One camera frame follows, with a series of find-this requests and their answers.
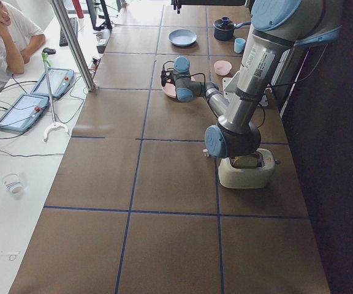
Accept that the paper cup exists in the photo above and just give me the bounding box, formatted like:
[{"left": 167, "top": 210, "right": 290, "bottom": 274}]
[{"left": 2, "top": 173, "right": 23, "bottom": 194}]

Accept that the black keyboard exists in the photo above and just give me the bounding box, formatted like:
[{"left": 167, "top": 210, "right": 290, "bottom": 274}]
[{"left": 59, "top": 17, "right": 79, "bottom": 47}]

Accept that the white reacher grabber tool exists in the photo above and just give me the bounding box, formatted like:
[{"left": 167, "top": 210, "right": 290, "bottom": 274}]
[{"left": 41, "top": 53, "right": 69, "bottom": 142}]

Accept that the rear blue teach pendant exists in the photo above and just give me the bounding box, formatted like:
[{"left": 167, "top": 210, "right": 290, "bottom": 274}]
[{"left": 31, "top": 67, "right": 75, "bottom": 99}]

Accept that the dark blue saucepan with lid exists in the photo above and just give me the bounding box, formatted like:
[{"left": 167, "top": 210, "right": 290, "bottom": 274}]
[{"left": 213, "top": 17, "right": 251, "bottom": 41}]

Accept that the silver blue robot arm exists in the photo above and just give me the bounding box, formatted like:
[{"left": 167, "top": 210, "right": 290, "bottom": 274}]
[{"left": 161, "top": 1, "right": 343, "bottom": 159}]

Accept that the light blue cup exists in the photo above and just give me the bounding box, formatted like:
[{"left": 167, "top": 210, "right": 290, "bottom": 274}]
[{"left": 233, "top": 37, "right": 246, "bottom": 53}]

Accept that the cream white toaster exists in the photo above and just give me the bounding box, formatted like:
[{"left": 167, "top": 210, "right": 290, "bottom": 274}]
[{"left": 218, "top": 148, "right": 276, "bottom": 189}]

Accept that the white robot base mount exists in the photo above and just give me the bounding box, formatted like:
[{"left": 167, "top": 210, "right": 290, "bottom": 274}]
[{"left": 222, "top": 70, "right": 254, "bottom": 102}]

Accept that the front blue teach pendant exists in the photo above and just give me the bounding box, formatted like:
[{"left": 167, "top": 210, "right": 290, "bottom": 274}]
[{"left": 0, "top": 94, "right": 49, "bottom": 132}]

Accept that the light blue plate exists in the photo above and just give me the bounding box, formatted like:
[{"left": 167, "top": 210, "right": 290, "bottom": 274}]
[{"left": 169, "top": 29, "right": 197, "bottom": 47}]

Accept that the pink bowl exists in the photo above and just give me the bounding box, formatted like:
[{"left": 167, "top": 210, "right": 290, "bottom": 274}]
[{"left": 213, "top": 60, "right": 232, "bottom": 76}]

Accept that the black computer mouse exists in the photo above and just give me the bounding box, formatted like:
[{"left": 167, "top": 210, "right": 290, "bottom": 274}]
[{"left": 42, "top": 47, "right": 56, "bottom": 55}]

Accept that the red cylinder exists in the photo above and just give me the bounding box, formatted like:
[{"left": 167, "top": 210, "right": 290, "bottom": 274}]
[{"left": 72, "top": 0, "right": 84, "bottom": 19}]

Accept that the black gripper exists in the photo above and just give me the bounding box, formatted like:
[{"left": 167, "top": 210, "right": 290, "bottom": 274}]
[
  {"left": 175, "top": 4, "right": 181, "bottom": 14},
  {"left": 161, "top": 70, "right": 175, "bottom": 87}
]

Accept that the pink plate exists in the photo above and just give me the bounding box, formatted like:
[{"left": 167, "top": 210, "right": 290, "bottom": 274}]
[{"left": 162, "top": 83, "right": 176, "bottom": 99}]

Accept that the slice of toast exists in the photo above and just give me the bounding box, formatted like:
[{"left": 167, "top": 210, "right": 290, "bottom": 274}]
[{"left": 232, "top": 154, "right": 260, "bottom": 168}]

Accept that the aluminium frame post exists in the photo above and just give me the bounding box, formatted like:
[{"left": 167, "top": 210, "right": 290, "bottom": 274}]
[{"left": 50, "top": 0, "right": 96, "bottom": 92}]

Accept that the black monitor stand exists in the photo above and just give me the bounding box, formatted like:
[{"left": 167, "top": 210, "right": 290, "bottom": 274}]
[{"left": 86, "top": 0, "right": 113, "bottom": 31}]

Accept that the blue teach pendant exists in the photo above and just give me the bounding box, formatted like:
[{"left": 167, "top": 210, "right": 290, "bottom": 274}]
[
  {"left": 0, "top": 94, "right": 49, "bottom": 132},
  {"left": 31, "top": 67, "right": 75, "bottom": 99}
]

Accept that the person in white shirt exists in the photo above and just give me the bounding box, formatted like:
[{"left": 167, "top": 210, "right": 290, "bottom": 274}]
[{"left": 0, "top": 1, "right": 45, "bottom": 89}]

